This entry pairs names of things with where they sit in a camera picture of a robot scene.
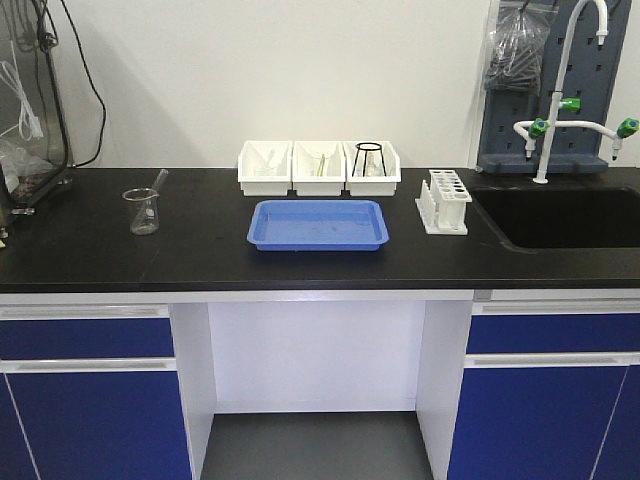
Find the grey-blue pegboard drying rack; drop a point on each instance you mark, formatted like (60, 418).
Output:
(590, 78)

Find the clear plastic bag of pegs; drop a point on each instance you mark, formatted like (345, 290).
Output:
(518, 42)

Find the blue left cabinet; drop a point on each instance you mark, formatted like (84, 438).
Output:
(92, 398)

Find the middle white storage bin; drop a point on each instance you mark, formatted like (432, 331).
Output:
(306, 185)

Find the glass beaker in middle bin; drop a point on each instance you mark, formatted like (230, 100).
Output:
(315, 158)

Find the yellow plastic spatula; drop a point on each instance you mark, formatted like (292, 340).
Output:
(321, 164)

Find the black sink basin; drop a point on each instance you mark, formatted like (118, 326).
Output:
(579, 218)

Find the metal-framed glass equipment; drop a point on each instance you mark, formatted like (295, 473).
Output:
(35, 151)

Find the blue plastic tray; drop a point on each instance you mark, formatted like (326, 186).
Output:
(318, 225)

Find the glass beaker on counter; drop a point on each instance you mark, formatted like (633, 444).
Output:
(143, 213)

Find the black wire tripod stand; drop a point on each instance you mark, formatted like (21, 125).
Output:
(360, 149)

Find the left white storage bin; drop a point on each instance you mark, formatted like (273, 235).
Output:
(252, 185)

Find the glass flask under tripod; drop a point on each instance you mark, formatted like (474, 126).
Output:
(372, 164)

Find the white test tube rack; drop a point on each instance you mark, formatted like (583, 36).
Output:
(442, 203)

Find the blue cabinet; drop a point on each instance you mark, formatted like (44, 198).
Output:
(92, 398)
(548, 395)

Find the blue right cabinet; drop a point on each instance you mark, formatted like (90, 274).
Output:
(548, 395)

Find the white storage bin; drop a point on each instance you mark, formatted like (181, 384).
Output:
(306, 185)
(377, 185)
(252, 185)

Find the right white storage bin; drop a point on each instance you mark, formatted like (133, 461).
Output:
(377, 185)

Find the white gooseneck lab faucet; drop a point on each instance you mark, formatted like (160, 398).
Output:
(531, 130)

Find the glassware in left bin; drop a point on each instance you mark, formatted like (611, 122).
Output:
(268, 164)

